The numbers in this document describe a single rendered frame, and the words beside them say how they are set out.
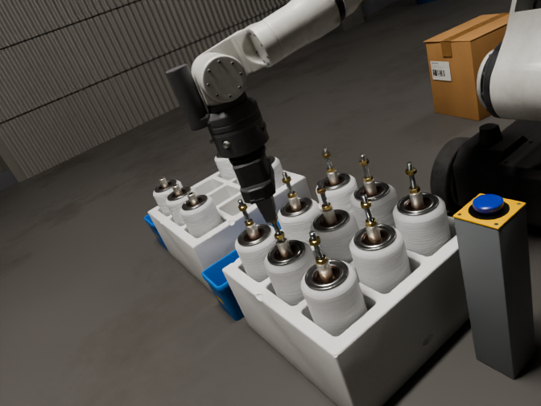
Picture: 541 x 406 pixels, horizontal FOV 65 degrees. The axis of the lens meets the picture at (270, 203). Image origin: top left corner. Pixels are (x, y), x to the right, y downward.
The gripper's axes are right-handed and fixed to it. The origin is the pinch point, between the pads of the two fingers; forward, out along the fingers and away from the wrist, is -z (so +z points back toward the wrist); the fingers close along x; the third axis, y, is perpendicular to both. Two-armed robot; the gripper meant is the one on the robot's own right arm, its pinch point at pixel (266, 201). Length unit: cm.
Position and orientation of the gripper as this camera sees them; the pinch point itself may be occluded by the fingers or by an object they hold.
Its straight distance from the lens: 75.5
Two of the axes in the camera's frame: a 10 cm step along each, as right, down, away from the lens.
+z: -3.2, -8.4, -4.4
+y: -9.5, 3.0, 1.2
